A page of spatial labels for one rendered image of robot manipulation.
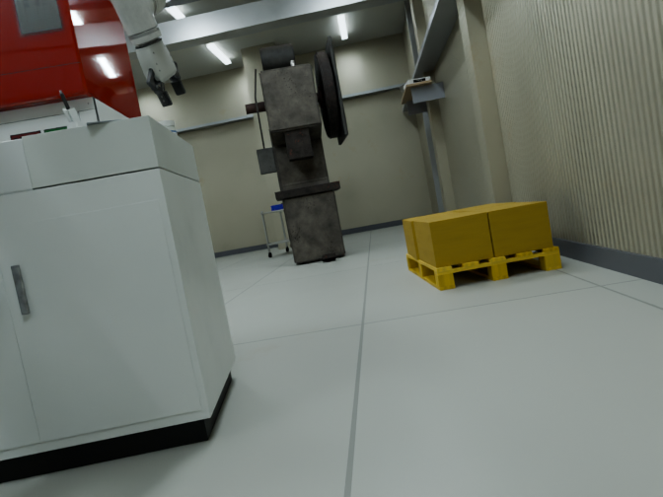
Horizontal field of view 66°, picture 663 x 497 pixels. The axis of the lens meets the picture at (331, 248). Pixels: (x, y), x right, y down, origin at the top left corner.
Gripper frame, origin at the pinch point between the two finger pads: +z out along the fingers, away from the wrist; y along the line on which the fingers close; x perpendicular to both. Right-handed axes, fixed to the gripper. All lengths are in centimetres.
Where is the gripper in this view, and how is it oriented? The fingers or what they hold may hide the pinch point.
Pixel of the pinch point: (173, 97)
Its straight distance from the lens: 160.2
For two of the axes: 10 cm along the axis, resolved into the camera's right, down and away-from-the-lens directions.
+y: -1.8, 5.9, -7.9
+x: 9.4, -1.3, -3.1
